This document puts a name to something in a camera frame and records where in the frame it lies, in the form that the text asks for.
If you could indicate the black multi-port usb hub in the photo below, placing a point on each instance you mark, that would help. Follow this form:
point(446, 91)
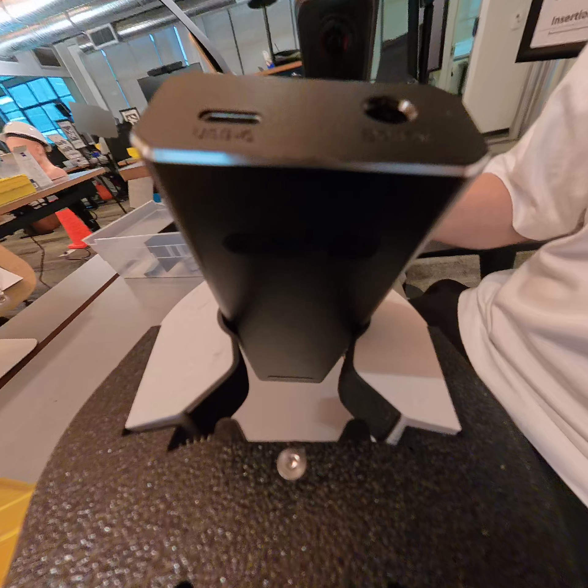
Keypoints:
point(298, 206)

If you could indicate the grey top table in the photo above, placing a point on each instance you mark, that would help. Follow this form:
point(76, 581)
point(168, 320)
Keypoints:
point(55, 183)

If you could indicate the instruction sheet on wooden stand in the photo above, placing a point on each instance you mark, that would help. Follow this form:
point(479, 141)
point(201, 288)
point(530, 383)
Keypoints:
point(18, 271)

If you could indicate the orange traffic cone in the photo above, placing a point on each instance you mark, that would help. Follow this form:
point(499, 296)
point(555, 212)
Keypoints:
point(73, 229)

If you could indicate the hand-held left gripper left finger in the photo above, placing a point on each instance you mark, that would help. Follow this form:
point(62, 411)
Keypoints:
point(183, 367)

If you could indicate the small yellow bin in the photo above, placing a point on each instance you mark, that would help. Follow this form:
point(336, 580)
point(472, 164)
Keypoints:
point(16, 188)

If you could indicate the person's right forearm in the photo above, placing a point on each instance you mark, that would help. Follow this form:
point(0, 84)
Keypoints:
point(477, 216)

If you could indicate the clear plastic bin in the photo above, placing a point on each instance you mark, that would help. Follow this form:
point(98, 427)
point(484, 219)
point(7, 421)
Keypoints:
point(124, 248)

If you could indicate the black framed sign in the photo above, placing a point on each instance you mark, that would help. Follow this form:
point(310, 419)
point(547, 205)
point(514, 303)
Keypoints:
point(528, 27)

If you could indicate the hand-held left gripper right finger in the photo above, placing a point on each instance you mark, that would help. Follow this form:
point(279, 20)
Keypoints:
point(404, 372)

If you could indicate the mannequin with white hard hat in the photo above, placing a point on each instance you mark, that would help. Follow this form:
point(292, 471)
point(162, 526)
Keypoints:
point(27, 138)

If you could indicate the black office chair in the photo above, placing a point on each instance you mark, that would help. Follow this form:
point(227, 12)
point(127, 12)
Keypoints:
point(441, 307)

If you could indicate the yellow plastic bin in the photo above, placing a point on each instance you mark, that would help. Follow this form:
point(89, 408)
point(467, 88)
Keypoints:
point(11, 519)

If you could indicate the black white tag sign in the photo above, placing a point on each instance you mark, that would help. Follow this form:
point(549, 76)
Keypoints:
point(70, 133)
point(130, 115)

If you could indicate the black monitor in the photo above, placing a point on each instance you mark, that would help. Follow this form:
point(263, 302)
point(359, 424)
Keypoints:
point(151, 85)

